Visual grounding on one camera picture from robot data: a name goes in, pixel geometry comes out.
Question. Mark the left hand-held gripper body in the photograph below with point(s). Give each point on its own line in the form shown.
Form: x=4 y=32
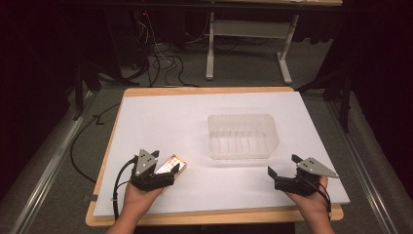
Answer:
x=144 y=169

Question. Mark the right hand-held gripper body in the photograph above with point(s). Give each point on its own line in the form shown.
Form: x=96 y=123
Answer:
x=302 y=182

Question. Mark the person's right hand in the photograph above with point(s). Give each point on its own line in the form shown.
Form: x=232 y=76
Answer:
x=311 y=203

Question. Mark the person's left hand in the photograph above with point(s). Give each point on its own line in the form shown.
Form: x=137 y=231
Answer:
x=138 y=200

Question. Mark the white board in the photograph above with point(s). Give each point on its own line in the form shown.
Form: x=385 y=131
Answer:
x=168 y=123

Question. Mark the clear plastic container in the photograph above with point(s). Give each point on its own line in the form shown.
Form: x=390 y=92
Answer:
x=242 y=136

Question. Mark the black metal stand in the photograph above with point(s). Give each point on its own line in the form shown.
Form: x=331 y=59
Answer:
x=78 y=91
x=345 y=104

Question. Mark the metal floor rail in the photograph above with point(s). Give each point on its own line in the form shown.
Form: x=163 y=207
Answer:
x=360 y=169
x=48 y=169

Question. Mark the white metal desk frame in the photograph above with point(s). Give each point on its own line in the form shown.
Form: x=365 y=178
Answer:
x=210 y=48

